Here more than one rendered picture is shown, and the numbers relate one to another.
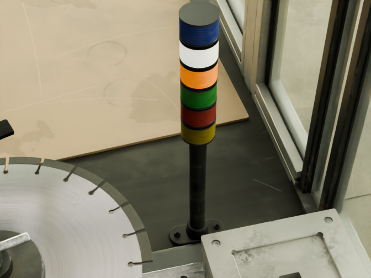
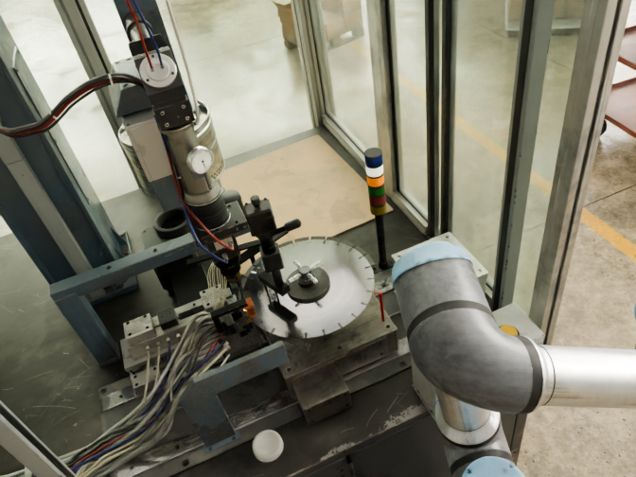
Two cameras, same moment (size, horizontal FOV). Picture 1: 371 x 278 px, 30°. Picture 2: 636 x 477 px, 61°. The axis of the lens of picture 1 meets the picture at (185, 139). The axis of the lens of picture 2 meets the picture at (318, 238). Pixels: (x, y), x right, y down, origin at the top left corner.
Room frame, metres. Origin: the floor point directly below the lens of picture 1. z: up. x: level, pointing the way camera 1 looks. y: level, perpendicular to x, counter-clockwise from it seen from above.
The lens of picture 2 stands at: (-0.51, 0.19, 1.92)
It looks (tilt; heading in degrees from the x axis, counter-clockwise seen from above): 42 degrees down; 358
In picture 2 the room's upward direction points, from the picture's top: 11 degrees counter-clockwise
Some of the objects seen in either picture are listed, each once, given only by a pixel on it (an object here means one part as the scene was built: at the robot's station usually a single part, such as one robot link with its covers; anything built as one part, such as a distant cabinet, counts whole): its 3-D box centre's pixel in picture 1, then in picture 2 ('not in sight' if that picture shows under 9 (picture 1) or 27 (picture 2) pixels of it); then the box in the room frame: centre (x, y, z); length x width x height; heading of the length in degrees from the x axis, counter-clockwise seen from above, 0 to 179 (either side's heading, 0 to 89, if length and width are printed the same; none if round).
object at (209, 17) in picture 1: (199, 23); (373, 157); (0.62, -0.02, 1.14); 0.05 x 0.04 x 0.03; 13
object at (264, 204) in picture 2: not in sight; (265, 234); (0.38, 0.28, 1.17); 0.06 x 0.05 x 0.20; 94
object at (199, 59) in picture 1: (199, 46); (374, 167); (0.62, -0.02, 1.11); 0.05 x 0.04 x 0.03; 13
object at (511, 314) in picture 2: not in sight; (475, 361); (0.18, -0.13, 0.82); 0.28 x 0.11 x 0.15; 103
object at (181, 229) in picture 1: (197, 228); (383, 263); (0.62, -0.02, 0.76); 0.09 x 0.03 x 0.03; 103
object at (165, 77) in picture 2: not in sight; (167, 100); (0.52, 0.41, 1.45); 0.35 x 0.07 x 0.28; 13
